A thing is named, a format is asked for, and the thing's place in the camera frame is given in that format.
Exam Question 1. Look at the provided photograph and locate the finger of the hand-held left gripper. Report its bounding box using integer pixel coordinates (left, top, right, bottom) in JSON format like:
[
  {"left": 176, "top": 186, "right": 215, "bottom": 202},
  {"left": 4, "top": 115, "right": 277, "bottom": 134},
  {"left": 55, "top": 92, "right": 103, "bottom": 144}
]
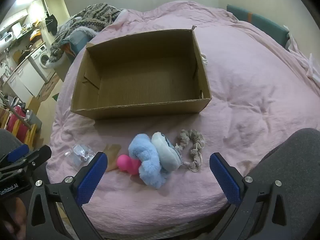
[
  {"left": 0, "top": 144, "right": 30, "bottom": 166},
  {"left": 0, "top": 145, "right": 52, "bottom": 178}
]

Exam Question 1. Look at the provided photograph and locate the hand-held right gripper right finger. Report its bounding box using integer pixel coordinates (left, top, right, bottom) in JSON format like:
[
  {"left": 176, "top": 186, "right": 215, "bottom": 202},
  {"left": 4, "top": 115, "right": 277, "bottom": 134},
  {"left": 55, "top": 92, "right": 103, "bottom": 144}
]
[{"left": 209, "top": 152, "right": 298, "bottom": 240}]

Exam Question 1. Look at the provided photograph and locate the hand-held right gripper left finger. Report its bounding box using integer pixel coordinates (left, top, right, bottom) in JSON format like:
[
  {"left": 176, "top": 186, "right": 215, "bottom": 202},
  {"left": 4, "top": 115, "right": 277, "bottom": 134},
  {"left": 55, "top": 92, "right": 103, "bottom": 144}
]
[{"left": 26, "top": 152, "right": 108, "bottom": 240}]

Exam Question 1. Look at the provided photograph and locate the beige tube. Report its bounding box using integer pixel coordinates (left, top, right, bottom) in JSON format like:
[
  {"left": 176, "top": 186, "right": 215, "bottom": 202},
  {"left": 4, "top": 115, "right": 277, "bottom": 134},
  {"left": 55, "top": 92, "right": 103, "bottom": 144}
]
[{"left": 105, "top": 144, "right": 121, "bottom": 172}]

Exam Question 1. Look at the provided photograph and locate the pink rubber toy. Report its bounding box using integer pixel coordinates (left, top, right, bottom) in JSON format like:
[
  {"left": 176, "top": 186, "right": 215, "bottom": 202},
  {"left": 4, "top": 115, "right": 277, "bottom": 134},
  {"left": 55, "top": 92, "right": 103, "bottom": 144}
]
[{"left": 117, "top": 154, "right": 142, "bottom": 176}]

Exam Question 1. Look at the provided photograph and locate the beige lace scrunchie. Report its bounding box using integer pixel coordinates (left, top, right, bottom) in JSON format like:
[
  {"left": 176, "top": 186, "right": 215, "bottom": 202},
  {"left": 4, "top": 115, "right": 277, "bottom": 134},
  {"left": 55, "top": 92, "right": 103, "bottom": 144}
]
[{"left": 176, "top": 129, "right": 205, "bottom": 173}]

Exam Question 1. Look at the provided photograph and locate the blue fluffy plush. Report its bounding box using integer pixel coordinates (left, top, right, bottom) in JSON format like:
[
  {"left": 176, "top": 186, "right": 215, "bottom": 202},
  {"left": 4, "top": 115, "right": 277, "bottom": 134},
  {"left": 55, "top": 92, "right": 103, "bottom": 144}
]
[{"left": 128, "top": 134, "right": 170, "bottom": 189}]

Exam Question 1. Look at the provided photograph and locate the light blue plush toy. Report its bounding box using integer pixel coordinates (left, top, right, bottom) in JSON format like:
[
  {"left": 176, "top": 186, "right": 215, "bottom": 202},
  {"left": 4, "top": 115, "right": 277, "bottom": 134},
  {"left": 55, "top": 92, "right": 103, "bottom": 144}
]
[{"left": 151, "top": 132, "right": 182, "bottom": 167}]

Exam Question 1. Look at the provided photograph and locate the brown cardboard box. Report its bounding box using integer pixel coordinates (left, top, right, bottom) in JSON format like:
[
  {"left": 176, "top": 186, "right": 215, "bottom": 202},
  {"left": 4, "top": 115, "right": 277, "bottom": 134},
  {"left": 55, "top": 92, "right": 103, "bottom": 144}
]
[{"left": 70, "top": 28, "right": 212, "bottom": 120}]

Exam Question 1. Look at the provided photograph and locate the person's left leg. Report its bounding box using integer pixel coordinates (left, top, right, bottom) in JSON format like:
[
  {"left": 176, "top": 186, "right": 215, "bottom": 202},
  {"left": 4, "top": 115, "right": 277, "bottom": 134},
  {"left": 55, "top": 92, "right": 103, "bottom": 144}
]
[{"left": 0, "top": 129, "right": 23, "bottom": 155}]

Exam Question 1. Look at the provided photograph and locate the red suitcase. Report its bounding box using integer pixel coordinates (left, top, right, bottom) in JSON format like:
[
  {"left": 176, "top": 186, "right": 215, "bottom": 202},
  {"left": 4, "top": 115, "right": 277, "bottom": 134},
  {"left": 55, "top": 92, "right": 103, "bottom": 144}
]
[{"left": 5, "top": 105, "right": 30, "bottom": 145}]

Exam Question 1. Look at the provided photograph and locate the white kitchen cabinet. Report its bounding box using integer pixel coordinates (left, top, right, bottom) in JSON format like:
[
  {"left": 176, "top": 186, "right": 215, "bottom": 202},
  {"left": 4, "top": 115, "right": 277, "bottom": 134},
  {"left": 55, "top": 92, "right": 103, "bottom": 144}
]
[{"left": 6, "top": 60, "right": 47, "bottom": 98}]

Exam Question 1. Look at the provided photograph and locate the pink bed blanket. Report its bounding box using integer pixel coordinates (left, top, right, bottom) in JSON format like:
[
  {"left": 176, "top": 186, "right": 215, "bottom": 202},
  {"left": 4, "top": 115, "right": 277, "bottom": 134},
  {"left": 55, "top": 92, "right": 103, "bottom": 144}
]
[{"left": 46, "top": 0, "right": 320, "bottom": 235}]

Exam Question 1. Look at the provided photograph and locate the white washing machine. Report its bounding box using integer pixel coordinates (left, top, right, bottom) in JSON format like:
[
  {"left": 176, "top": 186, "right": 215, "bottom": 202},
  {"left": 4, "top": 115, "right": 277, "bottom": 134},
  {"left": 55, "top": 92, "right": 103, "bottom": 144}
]
[{"left": 27, "top": 44, "right": 57, "bottom": 83}]

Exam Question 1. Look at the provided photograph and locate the white microwave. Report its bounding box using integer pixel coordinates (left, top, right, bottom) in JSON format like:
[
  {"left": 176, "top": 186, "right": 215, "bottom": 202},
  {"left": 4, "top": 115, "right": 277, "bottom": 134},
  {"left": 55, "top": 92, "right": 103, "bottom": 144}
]
[{"left": 0, "top": 31, "right": 14, "bottom": 42}]

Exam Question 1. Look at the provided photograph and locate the light blue fleece cloth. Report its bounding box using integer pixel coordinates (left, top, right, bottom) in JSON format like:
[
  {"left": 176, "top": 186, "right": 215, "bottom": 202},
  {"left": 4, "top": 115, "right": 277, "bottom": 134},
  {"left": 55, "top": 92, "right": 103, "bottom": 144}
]
[{"left": 45, "top": 27, "right": 98, "bottom": 68}]

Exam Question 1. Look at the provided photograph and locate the dark hanging garment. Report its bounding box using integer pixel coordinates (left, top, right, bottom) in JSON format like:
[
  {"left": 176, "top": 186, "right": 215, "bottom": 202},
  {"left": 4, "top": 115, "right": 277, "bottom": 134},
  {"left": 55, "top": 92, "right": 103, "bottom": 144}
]
[{"left": 45, "top": 14, "right": 59, "bottom": 34}]

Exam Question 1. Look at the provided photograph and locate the teal headboard cushion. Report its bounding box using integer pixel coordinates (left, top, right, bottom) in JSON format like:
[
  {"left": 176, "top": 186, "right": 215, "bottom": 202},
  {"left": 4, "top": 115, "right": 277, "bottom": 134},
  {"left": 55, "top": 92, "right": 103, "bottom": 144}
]
[{"left": 226, "top": 4, "right": 290, "bottom": 48}]

